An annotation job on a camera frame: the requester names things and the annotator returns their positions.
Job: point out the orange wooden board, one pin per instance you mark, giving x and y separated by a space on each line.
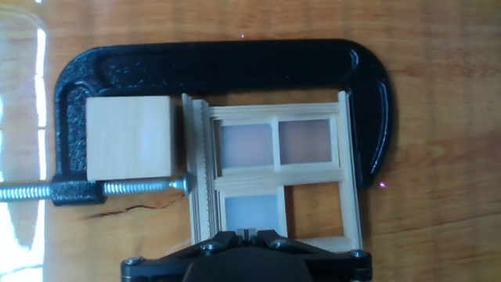
438 117

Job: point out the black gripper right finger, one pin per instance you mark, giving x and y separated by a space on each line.
266 239

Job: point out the black metal C-clamp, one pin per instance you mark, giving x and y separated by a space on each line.
219 66

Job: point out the miniature wooden window frame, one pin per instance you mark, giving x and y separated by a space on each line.
274 178

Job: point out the light wooden cube block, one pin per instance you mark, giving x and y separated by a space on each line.
129 137

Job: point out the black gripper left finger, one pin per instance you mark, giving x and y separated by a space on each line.
229 239

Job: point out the small wooden sliding sash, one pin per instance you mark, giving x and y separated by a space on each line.
250 211

